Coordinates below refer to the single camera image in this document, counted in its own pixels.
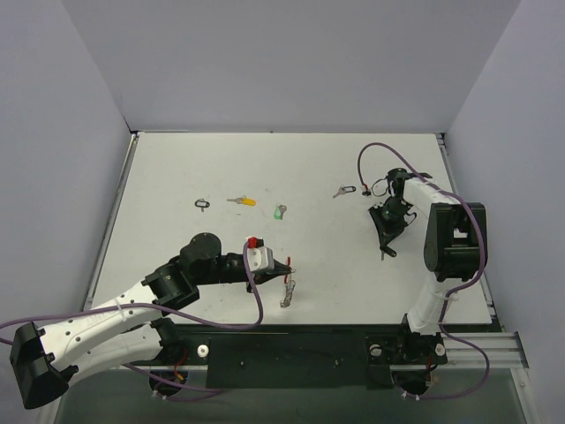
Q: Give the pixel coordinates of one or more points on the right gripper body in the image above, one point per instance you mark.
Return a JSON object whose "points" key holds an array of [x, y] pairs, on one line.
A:
{"points": [[384, 227]]}

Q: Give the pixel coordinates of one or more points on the key with black outlined tag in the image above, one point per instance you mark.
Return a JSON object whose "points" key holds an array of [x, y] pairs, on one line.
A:
{"points": [[202, 204]]}

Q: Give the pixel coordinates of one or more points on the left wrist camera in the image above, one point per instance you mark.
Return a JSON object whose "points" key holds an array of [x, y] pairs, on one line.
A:
{"points": [[259, 257]]}

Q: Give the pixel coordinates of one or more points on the key with green tag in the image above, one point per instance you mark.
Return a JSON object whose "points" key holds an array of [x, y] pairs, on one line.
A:
{"points": [[280, 210]]}

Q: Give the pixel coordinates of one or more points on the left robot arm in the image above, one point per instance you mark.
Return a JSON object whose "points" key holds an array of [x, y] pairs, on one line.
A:
{"points": [[51, 353]]}

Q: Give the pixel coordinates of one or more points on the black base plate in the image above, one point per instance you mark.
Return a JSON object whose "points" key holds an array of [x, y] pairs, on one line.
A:
{"points": [[306, 356]]}

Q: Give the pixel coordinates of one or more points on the key with yellow tag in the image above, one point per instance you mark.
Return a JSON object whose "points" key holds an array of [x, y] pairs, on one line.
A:
{"points": [[243, 200]]}

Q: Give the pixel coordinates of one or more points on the aluminium front rail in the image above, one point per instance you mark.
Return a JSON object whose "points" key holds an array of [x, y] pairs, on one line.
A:
{"points": [[485, 349]]}

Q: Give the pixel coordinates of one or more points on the key with clear black tag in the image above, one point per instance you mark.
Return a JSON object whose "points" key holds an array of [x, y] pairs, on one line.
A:
{"points": [[345, 189]]}

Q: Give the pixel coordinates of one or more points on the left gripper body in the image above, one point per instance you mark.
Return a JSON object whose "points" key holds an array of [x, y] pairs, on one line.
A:
{"points": [[268, 274]]}

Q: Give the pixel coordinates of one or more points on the key with solid black tag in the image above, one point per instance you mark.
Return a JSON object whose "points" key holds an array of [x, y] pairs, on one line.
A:
{"points": [[386, 251]]}

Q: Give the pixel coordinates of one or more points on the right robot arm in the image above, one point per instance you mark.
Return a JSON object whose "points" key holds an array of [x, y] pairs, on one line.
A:
{"points": [[454, 252]]}

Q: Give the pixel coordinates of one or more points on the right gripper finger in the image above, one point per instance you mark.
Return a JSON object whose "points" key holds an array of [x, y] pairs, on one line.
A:
{"points": [[392, 230], [379, 223]]}

